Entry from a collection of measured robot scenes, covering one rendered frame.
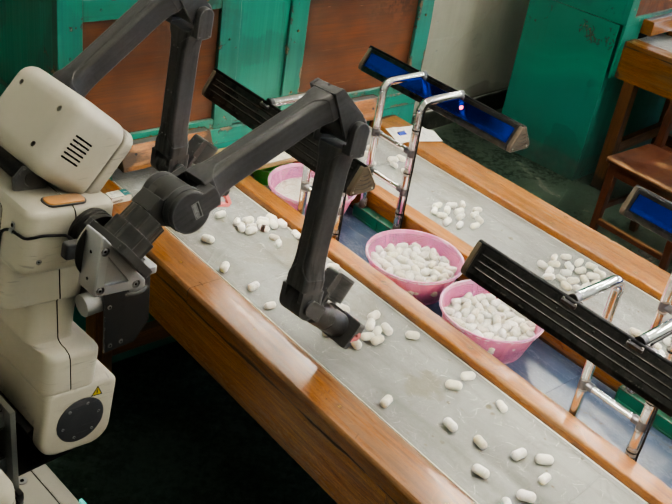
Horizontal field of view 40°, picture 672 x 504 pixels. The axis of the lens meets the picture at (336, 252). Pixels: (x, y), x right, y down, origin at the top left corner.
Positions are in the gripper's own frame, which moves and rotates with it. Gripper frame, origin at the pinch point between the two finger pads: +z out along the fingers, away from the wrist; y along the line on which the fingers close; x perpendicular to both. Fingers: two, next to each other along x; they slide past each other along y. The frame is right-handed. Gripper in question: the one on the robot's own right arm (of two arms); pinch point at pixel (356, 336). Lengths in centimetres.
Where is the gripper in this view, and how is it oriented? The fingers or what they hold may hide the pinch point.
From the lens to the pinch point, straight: 212.5
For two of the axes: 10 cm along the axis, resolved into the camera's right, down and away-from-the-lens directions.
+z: 4.9, 3.6, 7.9
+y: -6.4, -4.7, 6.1
